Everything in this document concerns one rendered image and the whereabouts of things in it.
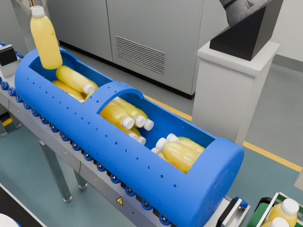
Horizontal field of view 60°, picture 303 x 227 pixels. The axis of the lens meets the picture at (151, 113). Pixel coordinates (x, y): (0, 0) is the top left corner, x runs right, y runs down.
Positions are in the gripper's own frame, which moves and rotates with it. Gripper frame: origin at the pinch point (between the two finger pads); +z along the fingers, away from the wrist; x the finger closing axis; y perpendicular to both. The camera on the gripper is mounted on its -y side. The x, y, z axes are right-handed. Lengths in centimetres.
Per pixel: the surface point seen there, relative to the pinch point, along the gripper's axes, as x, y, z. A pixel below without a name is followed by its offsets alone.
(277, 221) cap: -7, -82, 36
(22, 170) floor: 10, 84, 144
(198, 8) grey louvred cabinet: -149, 35, 47
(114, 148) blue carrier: 6.9, -37.9, 28.8
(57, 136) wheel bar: 6, 2, 52
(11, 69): -5, 62, 48
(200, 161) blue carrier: -1, -61, 23
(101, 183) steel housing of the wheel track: 7, -27, 57
